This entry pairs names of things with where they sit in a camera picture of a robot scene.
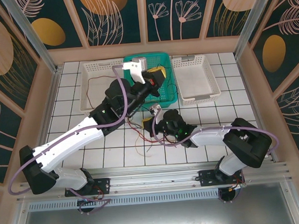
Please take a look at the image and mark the thin tan wire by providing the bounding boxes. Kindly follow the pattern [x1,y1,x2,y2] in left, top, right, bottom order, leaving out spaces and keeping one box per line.
[133,133,157,160]

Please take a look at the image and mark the yellow wire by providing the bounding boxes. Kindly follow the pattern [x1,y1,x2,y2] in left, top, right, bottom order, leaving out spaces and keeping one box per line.
[143,95,166,103]

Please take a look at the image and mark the dark red wire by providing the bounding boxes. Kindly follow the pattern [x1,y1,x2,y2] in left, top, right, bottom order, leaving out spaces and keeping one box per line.
[86,74,114,109]

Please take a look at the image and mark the large white plastic basket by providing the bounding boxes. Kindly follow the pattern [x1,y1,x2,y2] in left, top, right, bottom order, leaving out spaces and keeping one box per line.
[77,59,129,115]

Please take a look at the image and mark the teal plastic basket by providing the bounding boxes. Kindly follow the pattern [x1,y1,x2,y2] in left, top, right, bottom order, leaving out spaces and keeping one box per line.
[122,52,179,112]

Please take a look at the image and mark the small white plastic basket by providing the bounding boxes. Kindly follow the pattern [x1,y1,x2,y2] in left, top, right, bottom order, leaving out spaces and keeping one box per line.
[171,53,221,107]

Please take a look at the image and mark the grey metal sheet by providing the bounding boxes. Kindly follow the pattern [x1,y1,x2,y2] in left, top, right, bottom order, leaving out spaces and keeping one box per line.
[8,194,299,224]

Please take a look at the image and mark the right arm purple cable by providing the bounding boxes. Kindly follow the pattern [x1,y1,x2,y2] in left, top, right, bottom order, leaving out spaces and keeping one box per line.
[151,108,283,208]

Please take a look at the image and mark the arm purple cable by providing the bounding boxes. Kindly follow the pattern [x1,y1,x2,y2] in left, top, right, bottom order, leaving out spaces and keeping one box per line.
[151,108,283,208]
[1,64,135,219]

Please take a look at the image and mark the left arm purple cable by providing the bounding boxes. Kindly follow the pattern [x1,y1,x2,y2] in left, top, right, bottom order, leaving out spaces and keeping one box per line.
[1,64,135,219]

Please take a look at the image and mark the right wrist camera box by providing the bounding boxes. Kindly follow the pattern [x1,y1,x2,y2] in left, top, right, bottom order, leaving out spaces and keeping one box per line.
[148,103,163,117]

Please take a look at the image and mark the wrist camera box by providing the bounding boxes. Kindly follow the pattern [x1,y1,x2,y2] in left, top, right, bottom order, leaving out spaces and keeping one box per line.
[122,56,150,86]
[148,103,163,117]

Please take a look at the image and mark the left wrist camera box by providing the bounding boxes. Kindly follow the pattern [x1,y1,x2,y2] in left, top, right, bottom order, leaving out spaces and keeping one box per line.
[122,56,150,86]

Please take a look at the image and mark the aluminium mounting rail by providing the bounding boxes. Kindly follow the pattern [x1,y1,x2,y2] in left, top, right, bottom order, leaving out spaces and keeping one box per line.
[15,155,293,202]

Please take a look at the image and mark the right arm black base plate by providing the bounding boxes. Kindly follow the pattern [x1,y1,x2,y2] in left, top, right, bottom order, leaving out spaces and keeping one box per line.
[198,167,246,188]

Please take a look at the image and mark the aluminium side rail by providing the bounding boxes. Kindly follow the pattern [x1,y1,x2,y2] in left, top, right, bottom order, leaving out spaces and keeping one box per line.
[235,55,279,163]
[36,69,66,150]

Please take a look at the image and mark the slotted grey cable duct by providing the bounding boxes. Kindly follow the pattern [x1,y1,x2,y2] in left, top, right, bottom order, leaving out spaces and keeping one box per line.
[27,190,221,211]

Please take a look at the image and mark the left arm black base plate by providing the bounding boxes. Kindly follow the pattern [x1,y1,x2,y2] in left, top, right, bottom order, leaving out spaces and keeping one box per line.
[64,177,112,198]

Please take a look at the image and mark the black round cable port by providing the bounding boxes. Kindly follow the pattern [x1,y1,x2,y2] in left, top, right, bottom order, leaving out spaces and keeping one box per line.
[218,186,243,204]
[77,198,102,215]

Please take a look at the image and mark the aluminium frame post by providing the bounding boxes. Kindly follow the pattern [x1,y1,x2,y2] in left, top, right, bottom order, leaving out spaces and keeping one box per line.
[2,0,60,77]
[231,0,282,59]

